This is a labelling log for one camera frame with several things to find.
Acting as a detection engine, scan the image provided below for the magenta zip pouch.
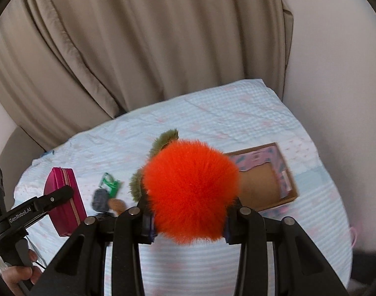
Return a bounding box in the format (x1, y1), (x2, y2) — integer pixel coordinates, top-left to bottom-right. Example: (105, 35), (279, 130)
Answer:
(43, 167), (87, 237)

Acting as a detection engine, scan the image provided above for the brown plush toy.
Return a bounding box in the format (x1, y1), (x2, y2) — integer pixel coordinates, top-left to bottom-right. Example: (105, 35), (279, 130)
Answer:
(108, 198), (127, 216)

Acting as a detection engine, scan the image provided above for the green wet wipes packet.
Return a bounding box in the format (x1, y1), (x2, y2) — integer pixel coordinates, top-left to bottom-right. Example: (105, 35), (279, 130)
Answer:
(99, 172), (124, 199)

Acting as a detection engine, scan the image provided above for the pink patterned cardboard box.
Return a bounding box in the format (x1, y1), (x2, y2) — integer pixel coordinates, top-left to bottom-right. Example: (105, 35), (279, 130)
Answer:
(226, 142), (298, 211)

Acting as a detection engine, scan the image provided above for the olive green fuzzy toy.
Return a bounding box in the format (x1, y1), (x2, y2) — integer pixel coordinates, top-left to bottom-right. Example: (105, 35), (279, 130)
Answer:
(129, 129), (179, 203)

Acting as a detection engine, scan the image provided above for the orange fluffy pompom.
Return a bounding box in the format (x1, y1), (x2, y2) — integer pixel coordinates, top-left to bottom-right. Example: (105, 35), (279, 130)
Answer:
(143, 140), (239, 244)

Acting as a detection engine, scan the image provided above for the person's left hand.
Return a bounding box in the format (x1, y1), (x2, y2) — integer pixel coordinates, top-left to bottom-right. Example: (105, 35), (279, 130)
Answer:
(1, 249), (42, 296)

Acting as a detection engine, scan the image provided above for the light blue dotted bedspread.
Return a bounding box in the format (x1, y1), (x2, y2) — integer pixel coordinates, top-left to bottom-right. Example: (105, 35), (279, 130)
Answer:
(14, 79), (352, 295)

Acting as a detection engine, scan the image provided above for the beige curtain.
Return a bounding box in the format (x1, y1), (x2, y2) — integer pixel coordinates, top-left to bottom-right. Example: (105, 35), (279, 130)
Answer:
(0, 0), (293, 150)

